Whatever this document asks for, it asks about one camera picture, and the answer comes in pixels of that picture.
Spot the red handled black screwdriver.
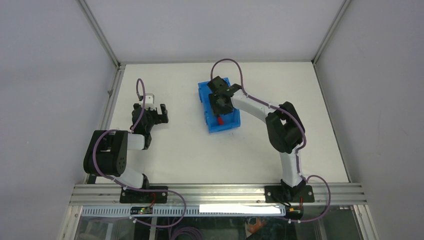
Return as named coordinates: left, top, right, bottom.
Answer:
left=216, top=115, right=224, bottom=126

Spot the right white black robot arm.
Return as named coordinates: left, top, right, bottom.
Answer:
left=207, top=76, right=306, bottom=198

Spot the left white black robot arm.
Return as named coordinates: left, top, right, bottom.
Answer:
left=83, top=103, right=169, bottom=190

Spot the blue plastic storage bin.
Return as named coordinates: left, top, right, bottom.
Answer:
left=198, top=81, right=241, bottom=134

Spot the small green circuit board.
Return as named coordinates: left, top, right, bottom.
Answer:
left=130, top=206, right=153, bottom=215

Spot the orange object under table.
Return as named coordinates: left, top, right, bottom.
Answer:
left=245, top=217, right=268, bottom=234

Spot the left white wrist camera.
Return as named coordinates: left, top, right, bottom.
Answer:
left=139, top=93, right=157, bottom=111

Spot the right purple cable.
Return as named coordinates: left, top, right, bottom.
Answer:
left=210, top=58, right=332, bottom=223

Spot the purple cable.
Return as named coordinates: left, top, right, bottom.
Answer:
left=92, top=78, right=187, bottom=229
left=210, top=58, right=332, bottom=223

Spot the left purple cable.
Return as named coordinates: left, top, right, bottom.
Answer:
left=92, top=78, right=187, bottom=229

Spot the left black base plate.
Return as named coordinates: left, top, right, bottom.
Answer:
left=119, top=185, right=169, bottom=205

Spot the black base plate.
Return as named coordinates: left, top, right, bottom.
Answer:
left=264, top=182, right=315, bottom=204
left=119, top=185, right=169, bottom=205

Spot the aluminium front rail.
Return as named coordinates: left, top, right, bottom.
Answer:
left=69, top=183, right=367, bottom=206

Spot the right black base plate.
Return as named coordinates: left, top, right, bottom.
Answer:
left=264, top=182, right=315, bottom=204

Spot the white slotted cable duct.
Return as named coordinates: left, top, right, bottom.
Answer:
left=81, top=204, right=286, bottom=218

